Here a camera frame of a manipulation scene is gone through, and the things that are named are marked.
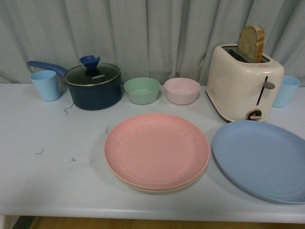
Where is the pink plastic plate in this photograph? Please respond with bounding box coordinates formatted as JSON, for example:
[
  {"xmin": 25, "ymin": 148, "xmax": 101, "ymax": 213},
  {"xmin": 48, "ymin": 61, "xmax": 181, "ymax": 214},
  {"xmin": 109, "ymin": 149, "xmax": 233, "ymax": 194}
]
[{"xmin": 104, "ymin": 114, "xmax": 210, "ymax": 192}]

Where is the green plastic bowl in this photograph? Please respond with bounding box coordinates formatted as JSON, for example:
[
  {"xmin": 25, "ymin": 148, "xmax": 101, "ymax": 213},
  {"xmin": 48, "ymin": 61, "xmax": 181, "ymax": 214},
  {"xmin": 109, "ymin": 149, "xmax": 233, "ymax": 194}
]
[{"xmin": 124, "ymin": 77, "xmax": 161, "ymax": 105}]

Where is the pink plastic bowl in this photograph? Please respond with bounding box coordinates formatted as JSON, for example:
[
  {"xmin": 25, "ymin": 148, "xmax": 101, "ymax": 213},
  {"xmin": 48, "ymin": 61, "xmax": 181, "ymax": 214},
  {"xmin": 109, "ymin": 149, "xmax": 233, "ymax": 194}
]
[{"xmin": 164, "ymin": 78, "xmax": 201, "ymax": 105}]

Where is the dark blue saucepan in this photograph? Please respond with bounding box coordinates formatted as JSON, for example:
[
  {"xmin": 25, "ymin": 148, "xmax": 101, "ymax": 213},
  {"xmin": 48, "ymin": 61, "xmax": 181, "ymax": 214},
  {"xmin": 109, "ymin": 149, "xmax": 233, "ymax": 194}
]
[{"xmin": 28, "ymin": 61, "xmax": 122, "ymax": 111}]

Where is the glass pot lid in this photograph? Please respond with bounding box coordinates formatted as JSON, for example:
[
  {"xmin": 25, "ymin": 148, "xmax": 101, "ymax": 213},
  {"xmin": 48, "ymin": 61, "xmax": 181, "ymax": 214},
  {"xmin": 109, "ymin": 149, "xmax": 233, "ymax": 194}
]
[{"xmin": 64, "ymin": 55, "xmax": 121, "ymax": 87}]

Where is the grey-green curtain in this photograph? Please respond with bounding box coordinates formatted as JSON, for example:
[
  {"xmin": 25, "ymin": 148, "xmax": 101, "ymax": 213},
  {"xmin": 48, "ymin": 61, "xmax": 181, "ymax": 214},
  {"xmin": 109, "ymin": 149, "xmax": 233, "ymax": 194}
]
[{"xmin": 0, "ymin": 0, "xmax": 305, "ymax": 85}]

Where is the beige plastic plate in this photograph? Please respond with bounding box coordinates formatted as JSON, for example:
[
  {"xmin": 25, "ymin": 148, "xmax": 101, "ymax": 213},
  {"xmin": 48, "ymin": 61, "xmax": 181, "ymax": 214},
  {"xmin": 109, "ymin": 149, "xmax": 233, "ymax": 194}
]
[{"xmin": 110, "ymin": 169, "xmax": 206, "ymax": 194}]

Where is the cream two-slot toaster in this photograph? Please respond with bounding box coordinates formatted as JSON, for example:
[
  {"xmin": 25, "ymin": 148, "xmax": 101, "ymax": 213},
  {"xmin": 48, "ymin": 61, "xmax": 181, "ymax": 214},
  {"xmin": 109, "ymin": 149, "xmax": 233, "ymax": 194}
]
[{"xmin": 206, "ymin": 44, "xmax": 284, "ymax": 122}]

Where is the toast bread slice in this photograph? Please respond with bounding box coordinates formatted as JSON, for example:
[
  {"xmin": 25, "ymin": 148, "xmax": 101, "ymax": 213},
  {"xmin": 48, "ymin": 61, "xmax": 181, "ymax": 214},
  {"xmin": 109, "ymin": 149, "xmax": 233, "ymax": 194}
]
[{"xmin": 237, "ymin": 25, "xmax": 265, "ymax": 63}]

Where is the blue plastic plate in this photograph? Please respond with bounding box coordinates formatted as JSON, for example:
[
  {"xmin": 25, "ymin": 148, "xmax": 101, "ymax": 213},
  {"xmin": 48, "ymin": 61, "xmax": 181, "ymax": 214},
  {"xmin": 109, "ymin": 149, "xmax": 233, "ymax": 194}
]
[{"xmin": 212, "ymin": 121, "xmax": 305, "ymax": 204}]

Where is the light blue plastic cup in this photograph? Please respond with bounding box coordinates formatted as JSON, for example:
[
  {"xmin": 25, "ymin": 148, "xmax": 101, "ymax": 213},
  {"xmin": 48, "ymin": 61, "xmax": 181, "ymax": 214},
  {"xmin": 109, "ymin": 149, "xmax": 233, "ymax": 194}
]
[{"xmin": 273, "ymin": 75, "xmax": 301, "ymax": 108}]

